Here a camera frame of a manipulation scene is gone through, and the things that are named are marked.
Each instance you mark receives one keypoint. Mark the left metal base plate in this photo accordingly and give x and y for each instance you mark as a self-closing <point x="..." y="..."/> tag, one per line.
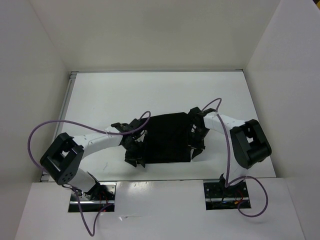
<point x="105" y="200"/>

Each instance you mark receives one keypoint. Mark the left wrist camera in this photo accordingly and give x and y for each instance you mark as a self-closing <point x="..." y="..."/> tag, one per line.
<point x="129" y="127"/>

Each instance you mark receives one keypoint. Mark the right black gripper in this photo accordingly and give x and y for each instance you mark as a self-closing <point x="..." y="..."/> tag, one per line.
<point x="198" y="147"/>

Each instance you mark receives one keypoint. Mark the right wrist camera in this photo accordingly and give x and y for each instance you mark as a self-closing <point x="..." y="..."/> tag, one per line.
<point x="196" y="112"/>

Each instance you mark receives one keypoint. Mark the black skirt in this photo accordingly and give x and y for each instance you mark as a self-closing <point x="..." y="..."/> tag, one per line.
<point x="167" y="139"/>

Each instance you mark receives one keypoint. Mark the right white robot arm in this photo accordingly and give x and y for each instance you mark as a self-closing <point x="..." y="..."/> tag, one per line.
<point x="246" y="142"/>

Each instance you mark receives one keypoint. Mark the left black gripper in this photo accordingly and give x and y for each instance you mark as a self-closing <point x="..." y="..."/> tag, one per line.
<point x="131" y="158"/>

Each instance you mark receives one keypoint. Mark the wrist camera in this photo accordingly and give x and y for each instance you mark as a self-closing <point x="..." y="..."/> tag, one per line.
<point x="129" y="127"/>
<point x="196" y="112"/>

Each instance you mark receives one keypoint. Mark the metal base plate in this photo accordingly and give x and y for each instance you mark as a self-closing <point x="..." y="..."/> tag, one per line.
<point x="219" y="198"/>
<point x="105" y="200"/>

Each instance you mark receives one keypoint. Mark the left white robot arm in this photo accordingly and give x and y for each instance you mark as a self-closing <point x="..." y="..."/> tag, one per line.
<point x="63" y="157"/>

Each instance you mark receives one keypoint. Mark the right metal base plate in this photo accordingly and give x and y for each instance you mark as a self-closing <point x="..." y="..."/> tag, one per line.
<point x="219" y="198"/>

